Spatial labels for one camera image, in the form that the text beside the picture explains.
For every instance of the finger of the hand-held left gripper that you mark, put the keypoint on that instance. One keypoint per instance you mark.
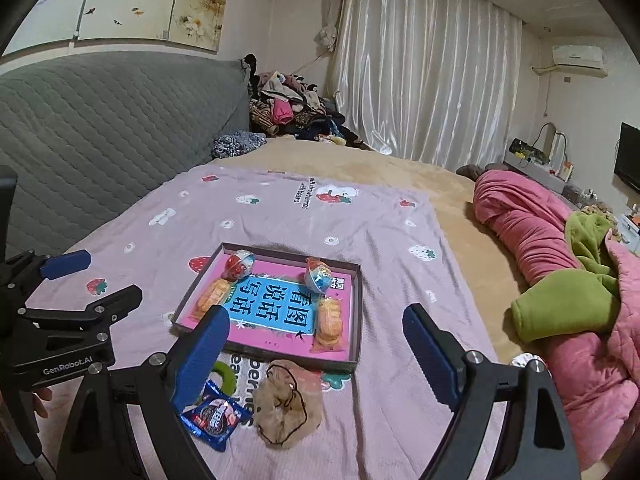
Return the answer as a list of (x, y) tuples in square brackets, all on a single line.
[(112, 302), (65, 264)]

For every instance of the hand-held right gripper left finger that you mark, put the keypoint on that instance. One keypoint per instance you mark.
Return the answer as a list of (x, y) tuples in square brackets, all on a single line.
[(200, 355)]

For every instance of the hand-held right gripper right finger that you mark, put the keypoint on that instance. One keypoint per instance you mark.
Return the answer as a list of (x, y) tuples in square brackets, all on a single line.
[(432, 355)]

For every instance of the yellow cracker packet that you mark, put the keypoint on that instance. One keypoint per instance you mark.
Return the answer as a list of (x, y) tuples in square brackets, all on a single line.
[(212, 300), (330, 325)]

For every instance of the blue cookie packet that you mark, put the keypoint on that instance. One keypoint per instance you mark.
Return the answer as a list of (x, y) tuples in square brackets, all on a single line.
[(215, 417)]

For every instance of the red blue toy egg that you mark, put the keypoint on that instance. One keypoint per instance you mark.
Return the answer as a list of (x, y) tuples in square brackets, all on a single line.
[(319, 276), (239, 267)]

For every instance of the grey shallow box tray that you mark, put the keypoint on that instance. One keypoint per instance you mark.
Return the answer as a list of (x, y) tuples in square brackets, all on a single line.
[(300, 355)]

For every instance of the beige mesh scrunchie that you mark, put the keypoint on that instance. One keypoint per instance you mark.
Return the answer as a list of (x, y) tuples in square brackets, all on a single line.
[(290, 400)]

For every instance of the person's left hand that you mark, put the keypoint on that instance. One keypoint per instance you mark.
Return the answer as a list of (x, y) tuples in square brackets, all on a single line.
[(42, 401)]

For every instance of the pink and blue book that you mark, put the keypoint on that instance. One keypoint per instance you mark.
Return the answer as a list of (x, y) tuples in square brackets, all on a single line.
[(270, 305)]

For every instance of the green fleece blanket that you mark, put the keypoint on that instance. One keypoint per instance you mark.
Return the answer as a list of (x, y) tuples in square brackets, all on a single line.
[(565, 305)]

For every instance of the grey quilted headboard cover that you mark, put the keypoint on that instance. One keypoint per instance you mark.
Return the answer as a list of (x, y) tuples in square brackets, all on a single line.
[(125, 125)]

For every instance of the pink quilt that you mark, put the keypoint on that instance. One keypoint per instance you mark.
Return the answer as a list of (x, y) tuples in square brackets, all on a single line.
[(525, 220)]

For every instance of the purple strawberry print blanket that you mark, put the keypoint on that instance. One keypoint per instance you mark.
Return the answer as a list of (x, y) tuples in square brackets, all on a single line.
[(300, 210)]

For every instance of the brown plush cloth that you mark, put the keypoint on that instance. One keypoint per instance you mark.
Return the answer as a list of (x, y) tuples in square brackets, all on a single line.
[(470, 171)]

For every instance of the blue floral cloth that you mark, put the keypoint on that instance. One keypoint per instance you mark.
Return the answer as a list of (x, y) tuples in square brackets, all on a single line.
[(235, 144)]

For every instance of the grey desk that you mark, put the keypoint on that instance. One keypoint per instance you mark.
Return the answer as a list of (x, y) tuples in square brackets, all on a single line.
[(535, 172)]

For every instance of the black yellow gadget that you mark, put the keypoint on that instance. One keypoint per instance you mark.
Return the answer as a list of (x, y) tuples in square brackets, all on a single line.
[(522, 147)]

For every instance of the pile of clothes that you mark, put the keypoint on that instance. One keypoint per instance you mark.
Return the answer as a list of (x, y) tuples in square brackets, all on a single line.
[(285, 105)]

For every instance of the black flat television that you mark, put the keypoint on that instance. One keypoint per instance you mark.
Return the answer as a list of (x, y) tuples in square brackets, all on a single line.
[(630, 155)]

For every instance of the white satin curtain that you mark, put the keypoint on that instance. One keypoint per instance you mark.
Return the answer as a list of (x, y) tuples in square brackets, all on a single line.
[(425, 70)]

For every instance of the white air conditioner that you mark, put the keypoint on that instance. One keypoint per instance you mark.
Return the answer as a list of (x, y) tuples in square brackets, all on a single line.
[(577, 59)]

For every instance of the hanging plush toy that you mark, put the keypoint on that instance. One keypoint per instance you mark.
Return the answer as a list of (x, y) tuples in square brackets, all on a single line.
[(325, 36)]

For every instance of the flower and fish wall painting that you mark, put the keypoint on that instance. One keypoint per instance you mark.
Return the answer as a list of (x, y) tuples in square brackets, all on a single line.
[(125, 0)]

